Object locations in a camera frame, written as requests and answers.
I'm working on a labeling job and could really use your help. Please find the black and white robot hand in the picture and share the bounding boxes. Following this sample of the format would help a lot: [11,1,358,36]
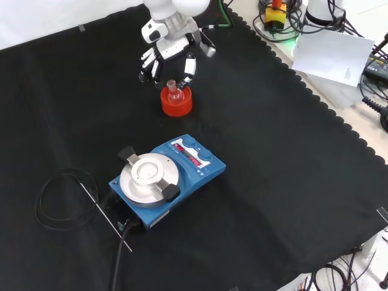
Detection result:
[138,28,217,89]

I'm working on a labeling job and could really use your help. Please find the clear round-bottom flask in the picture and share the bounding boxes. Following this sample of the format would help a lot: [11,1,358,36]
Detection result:
[166,79,185,105]

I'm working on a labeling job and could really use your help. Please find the yellow stop button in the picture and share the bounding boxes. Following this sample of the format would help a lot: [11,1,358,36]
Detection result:
[264,0,287,32]

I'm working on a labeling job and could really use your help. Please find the blue heater with steel plate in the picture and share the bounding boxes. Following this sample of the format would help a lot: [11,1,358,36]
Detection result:
[109,133,227,231]

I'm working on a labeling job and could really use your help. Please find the black bench cloth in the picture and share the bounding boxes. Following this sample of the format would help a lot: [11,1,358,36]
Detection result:
[0,0,388,291]

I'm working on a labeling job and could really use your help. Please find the white pale board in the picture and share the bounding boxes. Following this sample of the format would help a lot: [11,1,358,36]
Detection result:
[291,25,376,89]

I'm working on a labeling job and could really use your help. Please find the thin steel probe rod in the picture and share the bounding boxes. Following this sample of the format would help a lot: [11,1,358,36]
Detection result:
[78,179,133,252]

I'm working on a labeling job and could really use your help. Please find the black power adapter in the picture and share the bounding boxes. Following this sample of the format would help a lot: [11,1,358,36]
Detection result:
[362,55,388,81]

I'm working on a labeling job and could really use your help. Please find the black tripod leg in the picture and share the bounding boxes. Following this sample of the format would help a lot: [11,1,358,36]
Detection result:
[370,31,388,56]

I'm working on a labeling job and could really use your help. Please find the clear tape piece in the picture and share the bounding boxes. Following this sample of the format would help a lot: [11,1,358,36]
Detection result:
[376,206,388,226]

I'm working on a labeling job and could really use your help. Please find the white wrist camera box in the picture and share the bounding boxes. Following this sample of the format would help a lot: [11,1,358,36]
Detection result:
[141,19,168,44]

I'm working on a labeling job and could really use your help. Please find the green cable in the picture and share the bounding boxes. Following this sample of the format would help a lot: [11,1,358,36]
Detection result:
[218,0,235,30]

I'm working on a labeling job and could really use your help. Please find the orange ring flask stand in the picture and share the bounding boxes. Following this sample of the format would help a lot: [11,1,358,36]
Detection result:
[160,84,193,117]

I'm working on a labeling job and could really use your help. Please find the black looped cables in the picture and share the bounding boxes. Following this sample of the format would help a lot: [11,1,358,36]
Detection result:
[252,0,305,44]

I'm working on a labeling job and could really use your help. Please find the black coiled cable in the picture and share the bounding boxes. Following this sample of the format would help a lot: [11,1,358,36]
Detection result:
[361,95,388,134]

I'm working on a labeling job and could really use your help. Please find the thin black probe cable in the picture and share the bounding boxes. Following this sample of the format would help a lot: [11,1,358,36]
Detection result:
[35,167,119,231]

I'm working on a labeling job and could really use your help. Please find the black power cable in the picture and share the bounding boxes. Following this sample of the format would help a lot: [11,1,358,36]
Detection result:
[112,217,142,291]

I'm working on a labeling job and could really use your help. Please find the black floor cables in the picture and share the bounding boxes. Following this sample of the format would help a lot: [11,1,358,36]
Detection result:
[304,250,377,291]

